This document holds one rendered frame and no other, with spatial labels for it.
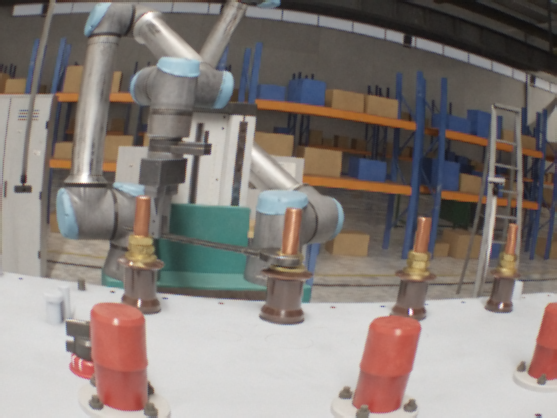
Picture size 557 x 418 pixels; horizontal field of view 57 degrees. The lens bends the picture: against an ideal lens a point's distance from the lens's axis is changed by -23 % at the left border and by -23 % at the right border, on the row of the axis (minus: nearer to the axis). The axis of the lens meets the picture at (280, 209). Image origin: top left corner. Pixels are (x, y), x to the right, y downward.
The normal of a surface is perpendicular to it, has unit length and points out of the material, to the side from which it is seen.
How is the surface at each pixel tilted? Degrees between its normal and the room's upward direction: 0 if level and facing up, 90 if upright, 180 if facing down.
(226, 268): 90
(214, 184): 90
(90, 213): 85
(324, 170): 90
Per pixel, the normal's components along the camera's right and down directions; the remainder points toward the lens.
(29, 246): 0.24, 0.14
